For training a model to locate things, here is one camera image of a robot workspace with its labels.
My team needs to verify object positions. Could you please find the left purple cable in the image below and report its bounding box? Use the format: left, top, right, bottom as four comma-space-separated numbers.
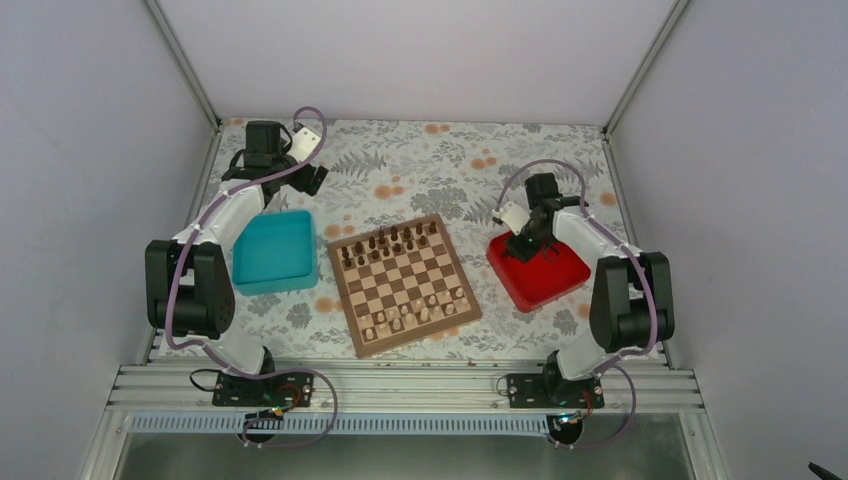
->
164, 105, 340, 450

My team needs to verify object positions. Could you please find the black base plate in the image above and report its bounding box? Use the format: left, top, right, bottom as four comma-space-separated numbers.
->
495, 373, 605, 409
211, 372, 314, 409

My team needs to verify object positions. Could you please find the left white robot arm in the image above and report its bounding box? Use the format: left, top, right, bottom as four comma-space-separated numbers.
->
145, 120, 328, 405

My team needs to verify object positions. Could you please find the red plastic tray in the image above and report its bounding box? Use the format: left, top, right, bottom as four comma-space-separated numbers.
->
486, 232, 591, 313

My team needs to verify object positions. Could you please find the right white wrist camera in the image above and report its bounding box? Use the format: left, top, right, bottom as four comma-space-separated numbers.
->
493, 201, 530, 235

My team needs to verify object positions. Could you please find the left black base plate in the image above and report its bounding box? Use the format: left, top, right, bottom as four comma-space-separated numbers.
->
211, 372, 314, 409

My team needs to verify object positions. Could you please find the blue plastic tray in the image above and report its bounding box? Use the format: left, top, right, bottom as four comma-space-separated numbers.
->
232, 210, 318, 296

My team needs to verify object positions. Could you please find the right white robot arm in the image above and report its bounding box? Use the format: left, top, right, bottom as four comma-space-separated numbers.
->
494, 173, 675, 407

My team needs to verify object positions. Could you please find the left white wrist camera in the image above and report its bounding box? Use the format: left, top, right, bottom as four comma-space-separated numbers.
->
287, 126, 322, 163

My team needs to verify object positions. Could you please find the wooden chessboard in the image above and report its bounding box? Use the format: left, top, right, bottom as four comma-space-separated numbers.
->
328, 214, 482, 358

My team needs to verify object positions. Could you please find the floral tablecloth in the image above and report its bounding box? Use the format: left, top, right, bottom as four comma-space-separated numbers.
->
198, 119, 664, 364

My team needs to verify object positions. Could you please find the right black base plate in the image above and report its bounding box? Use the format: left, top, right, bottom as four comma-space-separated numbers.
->
495, 373, 605, 409

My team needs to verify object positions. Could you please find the aluminium front rail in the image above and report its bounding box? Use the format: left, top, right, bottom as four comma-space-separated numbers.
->
107, 360, 705, 413

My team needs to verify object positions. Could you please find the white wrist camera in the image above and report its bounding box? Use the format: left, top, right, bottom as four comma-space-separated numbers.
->
287, 126, 322, 163
493, 201, 530, 235

